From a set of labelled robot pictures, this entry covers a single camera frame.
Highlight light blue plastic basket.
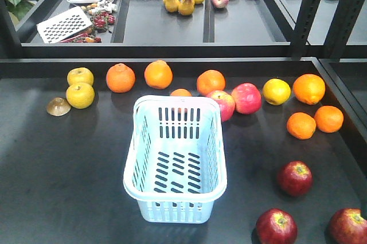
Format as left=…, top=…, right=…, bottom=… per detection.
left=123, top=95, right=227, bottom=224

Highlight orange behind pink apples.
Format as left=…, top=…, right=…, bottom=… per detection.
left=196, top=69, right=226, bottom=96

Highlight small orange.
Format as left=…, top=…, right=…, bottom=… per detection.
left=170, top=88, right=192, bottom=97

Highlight orange with knob right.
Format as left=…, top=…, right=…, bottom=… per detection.
left=144, top=60, right=173, bottom=89

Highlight orange with knob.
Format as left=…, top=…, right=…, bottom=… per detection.
left=106, top=63, right=135, bottom=93
left=144, top=60, right=173, bottom=89

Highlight pink red apple left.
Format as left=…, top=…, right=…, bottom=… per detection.
left=206, top=90, right=236, bottom=122

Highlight pink red apple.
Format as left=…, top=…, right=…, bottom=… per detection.
left=231, top=82, right=262, bottom=115
left=206, top=90, right=236, bottom=122

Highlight pink red apple right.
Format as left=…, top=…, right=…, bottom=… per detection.
left=231, top=82, right=262, bottom=115

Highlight orange with knob left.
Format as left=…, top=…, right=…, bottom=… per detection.
left=106, top=63, right=135, bottom=93

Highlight yellow apple front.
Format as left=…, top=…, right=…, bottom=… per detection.
left=66, top=82, right=95, bottom=109

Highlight yellow apple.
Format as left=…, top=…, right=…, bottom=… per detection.
left=67, top=67, right=94, bottom=85
left=66, top=82, right=95, bottom=109

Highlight yellow apple back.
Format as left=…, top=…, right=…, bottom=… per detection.
left=67, top=67, right=94, bottom=85

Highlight large orange right corner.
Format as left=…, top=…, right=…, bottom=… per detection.
left=292, top=74, right=326, bottom=105

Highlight dark red apple middle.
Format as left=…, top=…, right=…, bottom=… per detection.
left=277, top=161, right=313, bottom=196

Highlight dark red apple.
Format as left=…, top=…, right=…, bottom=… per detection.
left=277, top=161, right=313, bottom=196
left=328, top=208, right=366, bottom=244
left=256, top=208, right=298, bottom=244

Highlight orange far right front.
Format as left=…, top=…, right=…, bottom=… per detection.
left=314, top=105, right=344, bottom=133

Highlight white perforated panel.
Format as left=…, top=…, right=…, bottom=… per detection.
left=37, top=6, right=92, bottom=44

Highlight dark red apple left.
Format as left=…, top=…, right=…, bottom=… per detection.
left=256, top=208, right=298, bottom=244

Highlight dark red apple front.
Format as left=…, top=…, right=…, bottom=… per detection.
left=328, top=208, right=366, bottom=244

